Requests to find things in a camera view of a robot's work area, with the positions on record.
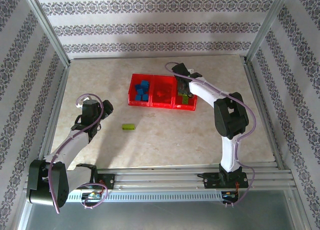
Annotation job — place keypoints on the green lego brick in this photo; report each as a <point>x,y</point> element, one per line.
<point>185,99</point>
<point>128,126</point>

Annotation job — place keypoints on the red three-compartment plastic bin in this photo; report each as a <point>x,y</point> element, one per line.
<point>162,84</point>

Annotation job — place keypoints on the red lego brick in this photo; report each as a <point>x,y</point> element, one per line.
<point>161,93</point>

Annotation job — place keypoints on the blue lego brick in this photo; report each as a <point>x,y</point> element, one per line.
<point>144,84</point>
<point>137,86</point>
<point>137,97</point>
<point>144,97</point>
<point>140,91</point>

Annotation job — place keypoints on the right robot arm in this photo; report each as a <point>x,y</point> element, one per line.
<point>205,92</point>

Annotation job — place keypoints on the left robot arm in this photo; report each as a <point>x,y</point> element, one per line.
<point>75,144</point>

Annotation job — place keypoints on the small circuit board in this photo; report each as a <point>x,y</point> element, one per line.
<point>228,195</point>
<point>91,195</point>

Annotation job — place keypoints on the metal sheet panel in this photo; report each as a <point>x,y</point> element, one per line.
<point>160,217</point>

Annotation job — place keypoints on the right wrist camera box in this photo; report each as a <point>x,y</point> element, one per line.
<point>191,71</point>

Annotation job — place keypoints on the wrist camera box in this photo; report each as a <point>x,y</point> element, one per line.
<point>80,104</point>
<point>191,71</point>

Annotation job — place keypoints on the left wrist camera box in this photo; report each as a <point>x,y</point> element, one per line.
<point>80,104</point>

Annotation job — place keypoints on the aluminium side rail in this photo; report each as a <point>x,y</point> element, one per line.
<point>57,99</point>
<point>255,89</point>

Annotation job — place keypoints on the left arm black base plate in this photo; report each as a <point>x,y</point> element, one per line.
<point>110,181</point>

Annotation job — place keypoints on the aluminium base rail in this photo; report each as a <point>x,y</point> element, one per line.
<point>160,177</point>

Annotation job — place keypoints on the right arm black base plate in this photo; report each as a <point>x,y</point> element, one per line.
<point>210,181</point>

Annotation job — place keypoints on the aluminium frame post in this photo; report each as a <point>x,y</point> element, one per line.
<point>265,27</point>
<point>49,29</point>

